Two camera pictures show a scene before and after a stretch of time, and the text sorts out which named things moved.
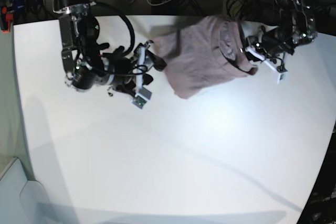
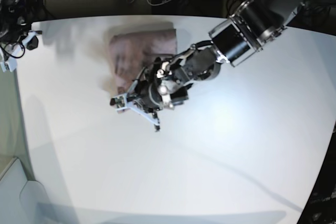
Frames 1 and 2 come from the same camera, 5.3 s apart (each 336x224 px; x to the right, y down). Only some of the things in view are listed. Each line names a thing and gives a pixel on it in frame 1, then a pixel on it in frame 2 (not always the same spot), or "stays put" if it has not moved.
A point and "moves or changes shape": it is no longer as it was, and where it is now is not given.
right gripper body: (270, 43) → (161, 89)
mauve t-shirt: (199, 52) moves or changes shape
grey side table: (22, 201) stays put
